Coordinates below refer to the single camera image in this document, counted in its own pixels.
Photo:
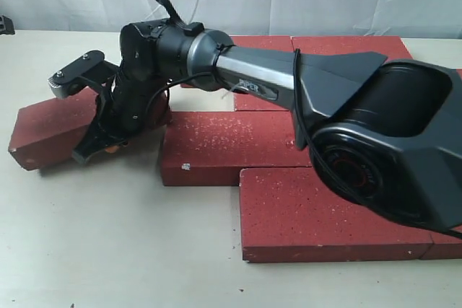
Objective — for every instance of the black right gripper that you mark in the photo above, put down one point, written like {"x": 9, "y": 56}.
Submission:
{"x": 125, "y": 108}

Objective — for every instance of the small top red brick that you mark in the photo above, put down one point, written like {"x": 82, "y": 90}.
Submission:
{"x": 211, "y": 148}

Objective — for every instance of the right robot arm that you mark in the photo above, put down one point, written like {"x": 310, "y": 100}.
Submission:
{"x": 384, "y": 134}

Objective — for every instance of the black object left edge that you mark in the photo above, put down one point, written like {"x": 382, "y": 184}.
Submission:
{"x": 6, "y": 26}

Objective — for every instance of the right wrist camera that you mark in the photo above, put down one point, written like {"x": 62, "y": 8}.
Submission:
{"x": 89, "y": 70}

